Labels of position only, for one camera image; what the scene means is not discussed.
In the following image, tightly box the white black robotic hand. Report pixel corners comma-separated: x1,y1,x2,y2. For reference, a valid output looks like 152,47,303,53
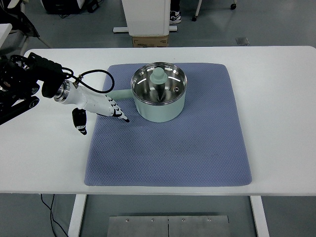
54,80,129,135

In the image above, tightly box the green pot with handle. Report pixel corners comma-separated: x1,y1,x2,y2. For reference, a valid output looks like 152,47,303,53
106,62,188,123

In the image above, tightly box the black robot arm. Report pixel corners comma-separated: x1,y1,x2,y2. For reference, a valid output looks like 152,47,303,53
0,53,67,124

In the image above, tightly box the black chair with jacket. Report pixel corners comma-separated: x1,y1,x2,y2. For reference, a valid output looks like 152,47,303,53
0,0,52,55

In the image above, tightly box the black equipment on floor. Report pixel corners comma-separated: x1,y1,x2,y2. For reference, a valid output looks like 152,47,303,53
40,0,101,15

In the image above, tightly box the steel lid with green knob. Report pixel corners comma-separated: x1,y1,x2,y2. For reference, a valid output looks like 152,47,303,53
131,62,187,106

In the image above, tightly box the cardboard box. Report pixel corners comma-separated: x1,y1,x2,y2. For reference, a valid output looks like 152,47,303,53
132,35,169,48

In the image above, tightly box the left white table leg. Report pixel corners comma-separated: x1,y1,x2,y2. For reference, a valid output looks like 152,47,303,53
68,194,87,237

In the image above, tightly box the white table leg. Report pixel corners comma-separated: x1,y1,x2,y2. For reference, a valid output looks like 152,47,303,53
250,196,270,237
68,194,87,237

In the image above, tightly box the black white sneaker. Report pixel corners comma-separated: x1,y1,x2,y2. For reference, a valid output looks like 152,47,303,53
169,11,181,25

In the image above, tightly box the blue textured mat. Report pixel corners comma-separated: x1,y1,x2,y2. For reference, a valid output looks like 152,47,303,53
84,63,252,187

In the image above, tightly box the metal floor plate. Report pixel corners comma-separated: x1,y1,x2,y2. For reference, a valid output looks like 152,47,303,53
107,215,232,237

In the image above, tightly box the grey floor socket plate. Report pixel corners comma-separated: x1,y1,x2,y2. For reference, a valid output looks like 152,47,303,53
236,37,250,46

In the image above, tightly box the white chair leg with caster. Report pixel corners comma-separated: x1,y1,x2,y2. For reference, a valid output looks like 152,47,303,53
192,0,237,22

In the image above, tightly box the right white table leg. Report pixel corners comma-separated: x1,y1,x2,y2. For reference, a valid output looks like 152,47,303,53
250,196,270,237

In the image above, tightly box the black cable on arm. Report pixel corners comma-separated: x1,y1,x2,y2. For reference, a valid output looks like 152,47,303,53
61,67,115,94

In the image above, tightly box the white cabinet pedestal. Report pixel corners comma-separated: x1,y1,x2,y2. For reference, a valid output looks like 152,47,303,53
113,0,178,37

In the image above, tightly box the black floor cable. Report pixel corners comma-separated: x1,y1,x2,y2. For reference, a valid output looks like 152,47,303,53
40,194,69,237

